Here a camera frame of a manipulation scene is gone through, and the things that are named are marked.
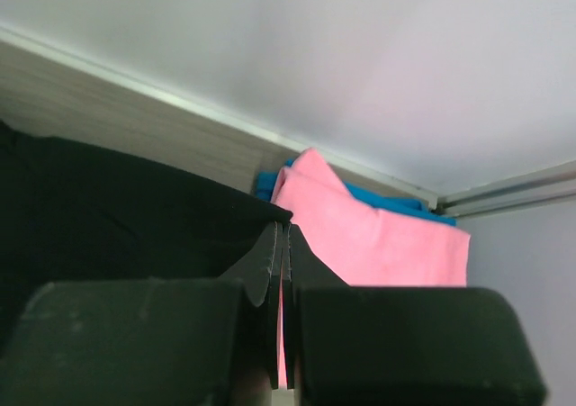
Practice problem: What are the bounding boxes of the right aluminium corner post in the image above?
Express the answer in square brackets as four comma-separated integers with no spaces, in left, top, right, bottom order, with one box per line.
[436,159,576,219]

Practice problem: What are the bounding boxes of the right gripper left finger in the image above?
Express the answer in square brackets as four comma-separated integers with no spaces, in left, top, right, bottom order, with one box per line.
[1,223,284,405]

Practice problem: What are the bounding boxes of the blue folded t shirt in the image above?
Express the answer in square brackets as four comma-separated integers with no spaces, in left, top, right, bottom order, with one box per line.
[253,172,456,227]

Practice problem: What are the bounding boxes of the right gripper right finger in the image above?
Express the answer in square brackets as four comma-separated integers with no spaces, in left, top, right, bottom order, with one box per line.
[284,225,548,405]

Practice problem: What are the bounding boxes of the pink folded t shirt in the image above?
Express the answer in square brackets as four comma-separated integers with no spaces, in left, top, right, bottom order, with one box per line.
[269,148,472,389]

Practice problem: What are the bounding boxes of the black t shirt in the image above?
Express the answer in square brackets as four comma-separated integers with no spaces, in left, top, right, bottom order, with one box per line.
[1,125,291,337]

